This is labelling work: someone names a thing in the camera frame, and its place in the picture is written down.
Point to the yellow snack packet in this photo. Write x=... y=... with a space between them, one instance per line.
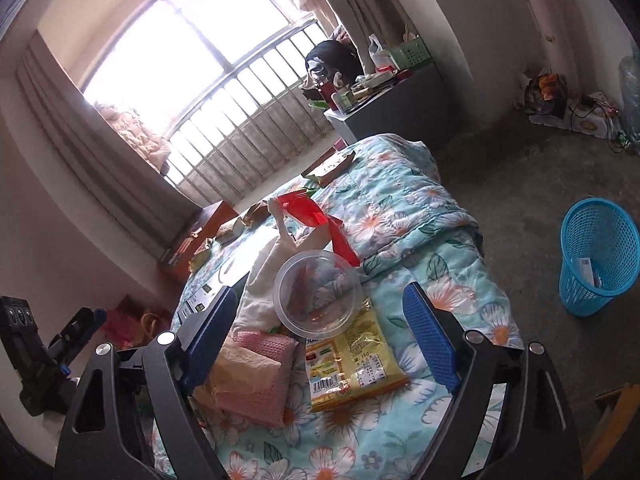
x=360 y=365

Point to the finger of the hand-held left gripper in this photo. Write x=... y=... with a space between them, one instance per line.
x=75 y=332

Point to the white plastic jug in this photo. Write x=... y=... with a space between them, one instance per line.
x=377 y=52

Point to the barred window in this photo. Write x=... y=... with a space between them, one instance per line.
x=200 y=35

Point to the brown snack packet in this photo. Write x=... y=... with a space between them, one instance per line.
x=255 y=214

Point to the grey cabinet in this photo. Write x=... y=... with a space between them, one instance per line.
x=400 y=110

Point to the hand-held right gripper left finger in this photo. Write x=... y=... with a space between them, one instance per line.
x=215 y=330

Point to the beige paper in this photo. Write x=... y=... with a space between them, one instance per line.
x=240 y=365

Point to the red plastic bag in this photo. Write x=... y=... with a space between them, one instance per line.
x=305 y=210

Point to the floral quilted blanket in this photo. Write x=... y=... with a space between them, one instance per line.
x=400 y=195

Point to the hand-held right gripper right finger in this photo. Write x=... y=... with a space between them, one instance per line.
x=430 y=340

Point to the pink plastic bag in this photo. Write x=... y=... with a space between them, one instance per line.
x=122 y=327

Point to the green plastic basket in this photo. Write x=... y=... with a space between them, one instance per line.
x=410 y=55

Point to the beige curtain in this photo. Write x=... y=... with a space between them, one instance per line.
x=360 y=0

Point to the grey pleated curtain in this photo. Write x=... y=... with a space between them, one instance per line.
x=90 y=160

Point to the beige padded jacket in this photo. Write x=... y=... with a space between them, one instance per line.
x=135 y=135

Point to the dark orange snack bag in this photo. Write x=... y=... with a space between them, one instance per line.
x=547 y=92

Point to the clear plastic sack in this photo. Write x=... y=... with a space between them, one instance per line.
x=630 y=95

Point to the pink mesh cloth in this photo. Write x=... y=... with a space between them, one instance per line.
x=260 y=400

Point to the white paper packet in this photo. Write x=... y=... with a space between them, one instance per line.
x=585 y=267

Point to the brown wooden nightstand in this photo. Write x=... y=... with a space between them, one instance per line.
x=210 y=217

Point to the blue plastic wastebasket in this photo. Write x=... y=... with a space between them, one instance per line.
x=575 y=280

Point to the clear round plastic container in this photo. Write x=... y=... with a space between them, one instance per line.
x=300 y=320

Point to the wooden stool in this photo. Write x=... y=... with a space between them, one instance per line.
x=615 y=425

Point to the black bag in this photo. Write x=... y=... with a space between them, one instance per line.
x=335 y=57

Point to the green white box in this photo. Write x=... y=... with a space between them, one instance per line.
x=346 y=101

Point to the red thermos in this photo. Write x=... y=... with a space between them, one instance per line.
x=327 y=95

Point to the white floor mat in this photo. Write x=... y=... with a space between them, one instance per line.
x=590 y=122

